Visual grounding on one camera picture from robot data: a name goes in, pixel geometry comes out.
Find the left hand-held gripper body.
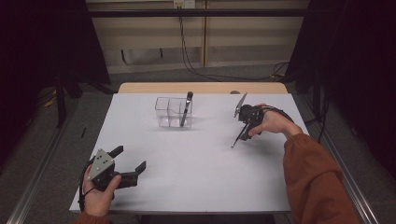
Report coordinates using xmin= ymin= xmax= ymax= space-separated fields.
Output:
xmin=87 ymin=148 xmax=139 ymax=193

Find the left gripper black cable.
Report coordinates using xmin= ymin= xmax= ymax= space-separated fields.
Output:
xmin=78 ymin=157 xmax=96 ymax=213

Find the thin black eyeliner brush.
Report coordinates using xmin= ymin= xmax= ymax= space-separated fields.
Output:
xmin=230 ymin=123 xmax=250 ymax=149

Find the black horizontal bar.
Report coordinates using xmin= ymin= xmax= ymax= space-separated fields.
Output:
xmin=88 ymin=8 xmax=307 ymax=18

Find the white wall socket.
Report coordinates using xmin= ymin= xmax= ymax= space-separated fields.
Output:
xmin=173 ymin=0 xmax=196 ymax=9

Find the person's right hand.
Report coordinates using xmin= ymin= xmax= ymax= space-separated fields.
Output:
xmin=247 ymin=104 xmax=295 ymax=140

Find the aluminium floor rail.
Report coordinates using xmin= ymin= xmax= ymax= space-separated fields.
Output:
xmin=293 ymin=92 xmax=381 ymax=224
xmin=6 ymin=96 xmax=80 ymax=224

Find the white table board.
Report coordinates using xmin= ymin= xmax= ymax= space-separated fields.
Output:
xmin=68 ymin=92 xmax=310 ymax=216

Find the black makeup brush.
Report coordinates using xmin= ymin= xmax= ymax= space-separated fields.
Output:
xmin=179 ymin=91 xmax=194 ymax=128

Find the dark curtain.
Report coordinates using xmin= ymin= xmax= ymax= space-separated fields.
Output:
xmin=0 ymin=0 xmax=111 ymax=169
xmin=284 ymin=0 xmax=396 ymax=180

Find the person's left hand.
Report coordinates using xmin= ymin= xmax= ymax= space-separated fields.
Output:
xmin=82 ymin=164 xmax=123 ymax=217

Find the black floor cable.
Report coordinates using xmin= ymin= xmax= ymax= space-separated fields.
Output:
xmin=317 ymin=92 xmax=332 ymax=153

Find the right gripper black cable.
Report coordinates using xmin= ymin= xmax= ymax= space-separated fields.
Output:
xmin=255 ymin=105 xmax=295 ymax=124

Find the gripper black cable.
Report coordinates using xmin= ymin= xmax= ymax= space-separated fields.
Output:
xmin=78 ymin=157 xmax=96 ymax=213
xmin=255 ymin=105 xmax=295 ymax=124

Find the black metal stand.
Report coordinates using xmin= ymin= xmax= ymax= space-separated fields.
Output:
xmin=54 ymin=73 xmax=68 ymax=129
xmin=312 ymin=68 xmax=323 ymax=122

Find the black wall cable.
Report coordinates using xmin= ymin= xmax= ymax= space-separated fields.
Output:
xmin=177 ymin=6 xmax=290 ymax=82

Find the clear plastic organizer box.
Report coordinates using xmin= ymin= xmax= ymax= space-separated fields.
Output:
xmin=154 ymin=96 xmax=193 ymax=130

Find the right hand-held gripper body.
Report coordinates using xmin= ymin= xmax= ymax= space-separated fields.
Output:
xmin=233 ymin=91 xmax=265 ymax=133

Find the wooden vertical strip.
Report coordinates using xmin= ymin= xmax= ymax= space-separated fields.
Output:
xmin=201 ymin=0 xmax=209 ymax=68

